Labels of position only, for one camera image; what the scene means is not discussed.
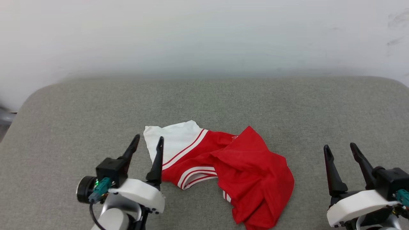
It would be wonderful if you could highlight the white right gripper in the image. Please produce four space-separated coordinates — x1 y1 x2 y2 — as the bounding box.
323 142 401 228

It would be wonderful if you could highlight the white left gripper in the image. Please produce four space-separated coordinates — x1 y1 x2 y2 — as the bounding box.
109 134 166 230

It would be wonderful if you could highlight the red and white basketball jersey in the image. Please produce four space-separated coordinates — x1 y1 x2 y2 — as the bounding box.
143 120 295 230

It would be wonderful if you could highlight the grey metal pipe frame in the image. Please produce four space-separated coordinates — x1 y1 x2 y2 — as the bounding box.
0 105 17 126

